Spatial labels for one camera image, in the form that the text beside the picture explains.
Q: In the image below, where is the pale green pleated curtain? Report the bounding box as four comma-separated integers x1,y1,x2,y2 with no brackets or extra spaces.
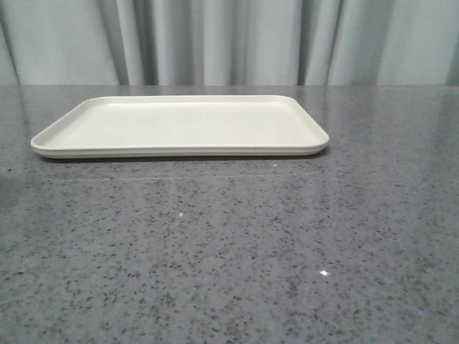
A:
1,1,458,86

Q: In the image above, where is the cream rectangular plastic tray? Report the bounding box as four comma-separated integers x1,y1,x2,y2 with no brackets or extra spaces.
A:
31,95,329,159

